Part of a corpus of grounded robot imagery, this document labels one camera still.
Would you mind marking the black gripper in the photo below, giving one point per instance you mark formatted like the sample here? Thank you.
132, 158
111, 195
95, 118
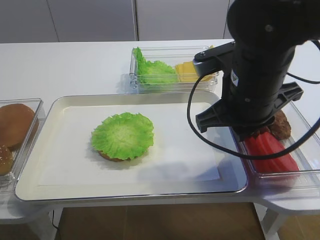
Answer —
247, 112

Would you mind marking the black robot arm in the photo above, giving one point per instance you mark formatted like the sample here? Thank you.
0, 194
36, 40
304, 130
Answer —
265, 35

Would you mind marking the yellow cheese slices stack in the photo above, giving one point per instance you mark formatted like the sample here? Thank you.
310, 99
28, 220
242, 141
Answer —
184, 65

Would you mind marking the clear lettuce and cheese container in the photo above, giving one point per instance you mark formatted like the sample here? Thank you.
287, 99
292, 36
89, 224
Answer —
164, 54

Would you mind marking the green lettuce leaves in container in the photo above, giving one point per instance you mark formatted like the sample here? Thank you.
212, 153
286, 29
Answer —
153, 72

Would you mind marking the green lettuce leaf on bun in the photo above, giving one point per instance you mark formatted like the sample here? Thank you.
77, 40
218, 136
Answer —
126, 133

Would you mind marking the brown meat patty front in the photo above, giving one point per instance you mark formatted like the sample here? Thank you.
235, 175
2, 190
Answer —
281, 127

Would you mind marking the clear meat and tomato container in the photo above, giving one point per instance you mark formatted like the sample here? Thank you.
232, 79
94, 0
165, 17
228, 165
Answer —
307, 158

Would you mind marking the white paper tray liner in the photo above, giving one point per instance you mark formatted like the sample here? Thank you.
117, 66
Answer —
177, 155

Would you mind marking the bottom burger bun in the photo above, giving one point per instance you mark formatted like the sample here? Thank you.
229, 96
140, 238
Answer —
117, 157

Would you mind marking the clear bun container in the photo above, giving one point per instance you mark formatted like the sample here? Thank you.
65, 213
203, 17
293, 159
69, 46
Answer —
8, 181

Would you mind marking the plain brown bun top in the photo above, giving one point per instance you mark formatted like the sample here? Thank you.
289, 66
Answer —
15, 121

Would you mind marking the sesame seed bun top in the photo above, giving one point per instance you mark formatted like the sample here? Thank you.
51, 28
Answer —
6, 160

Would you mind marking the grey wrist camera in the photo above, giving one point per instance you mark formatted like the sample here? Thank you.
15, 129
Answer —
214, 60

